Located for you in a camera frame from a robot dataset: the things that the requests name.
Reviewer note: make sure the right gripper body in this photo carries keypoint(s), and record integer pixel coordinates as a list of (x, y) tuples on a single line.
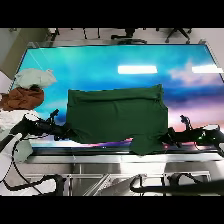
[(171, 137)]

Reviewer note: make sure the green T-shirt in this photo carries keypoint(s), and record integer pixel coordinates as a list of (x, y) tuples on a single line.
[(116, 116)]

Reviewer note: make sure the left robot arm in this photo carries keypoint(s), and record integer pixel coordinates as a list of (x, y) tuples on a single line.
[(36, 126)]

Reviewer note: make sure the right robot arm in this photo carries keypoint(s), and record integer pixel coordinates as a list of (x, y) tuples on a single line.
[(200, 136)]

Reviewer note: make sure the black office chair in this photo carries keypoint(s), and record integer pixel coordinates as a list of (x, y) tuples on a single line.
[(128, 35), (178, 33)]

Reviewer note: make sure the pale green garment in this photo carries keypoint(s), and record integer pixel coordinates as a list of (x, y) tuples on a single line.
[(24, 152), (31, 78)]

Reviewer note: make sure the brown garment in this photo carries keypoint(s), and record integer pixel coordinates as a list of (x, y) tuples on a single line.
[(23, 99)]

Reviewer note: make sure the white garment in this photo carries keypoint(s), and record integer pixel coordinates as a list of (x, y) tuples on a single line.
[(11, 118)]

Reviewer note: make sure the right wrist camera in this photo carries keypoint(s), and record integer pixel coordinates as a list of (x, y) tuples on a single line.
[(185, 122)]

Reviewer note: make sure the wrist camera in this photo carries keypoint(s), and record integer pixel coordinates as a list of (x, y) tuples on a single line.
[(185, 122), (53, 116)]

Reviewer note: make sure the silver frame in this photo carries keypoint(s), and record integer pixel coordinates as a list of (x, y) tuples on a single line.
[(100, 166)]

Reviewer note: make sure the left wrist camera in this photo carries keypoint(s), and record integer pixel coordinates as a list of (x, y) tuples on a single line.
[(53, 116)]

